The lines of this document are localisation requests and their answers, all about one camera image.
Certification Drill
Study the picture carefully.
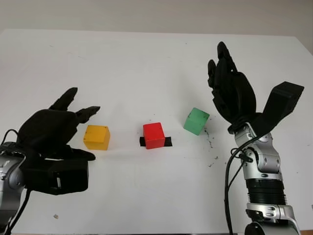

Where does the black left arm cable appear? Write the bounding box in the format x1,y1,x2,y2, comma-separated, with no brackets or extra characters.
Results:
0,129,33,233

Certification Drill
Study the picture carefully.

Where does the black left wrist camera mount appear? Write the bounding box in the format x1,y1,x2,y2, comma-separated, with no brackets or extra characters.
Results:
21,156,90,196

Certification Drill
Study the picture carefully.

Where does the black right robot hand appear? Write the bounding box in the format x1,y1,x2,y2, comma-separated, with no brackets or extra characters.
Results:
207,41,257,131

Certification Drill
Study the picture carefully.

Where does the black tape strip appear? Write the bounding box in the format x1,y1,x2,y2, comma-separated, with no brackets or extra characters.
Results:
139,136,173,148

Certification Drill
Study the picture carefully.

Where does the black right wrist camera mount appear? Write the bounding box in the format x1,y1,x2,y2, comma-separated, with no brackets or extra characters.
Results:
251,82,305,136

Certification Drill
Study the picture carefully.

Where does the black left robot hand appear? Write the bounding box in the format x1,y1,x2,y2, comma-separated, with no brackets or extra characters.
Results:
14,87,101,162

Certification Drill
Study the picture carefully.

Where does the yellow cube block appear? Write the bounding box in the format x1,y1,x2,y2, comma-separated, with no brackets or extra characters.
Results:
83,124,111,150

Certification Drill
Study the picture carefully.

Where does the red cube block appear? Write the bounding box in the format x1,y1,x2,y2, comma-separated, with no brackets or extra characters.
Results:
142,122,165,150

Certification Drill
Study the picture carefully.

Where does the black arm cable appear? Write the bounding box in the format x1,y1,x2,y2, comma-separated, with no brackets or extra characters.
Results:
0,129,33,233
223,136,260,235

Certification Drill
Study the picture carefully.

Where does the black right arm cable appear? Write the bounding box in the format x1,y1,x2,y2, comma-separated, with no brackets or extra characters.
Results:
223,136,260,235

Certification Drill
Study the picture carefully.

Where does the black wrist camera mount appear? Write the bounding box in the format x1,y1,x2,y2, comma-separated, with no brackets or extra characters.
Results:
21,156,90,196
251,82,305,136

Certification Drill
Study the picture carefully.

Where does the green cube block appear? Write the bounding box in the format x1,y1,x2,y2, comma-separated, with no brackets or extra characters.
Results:
183,107,210,136

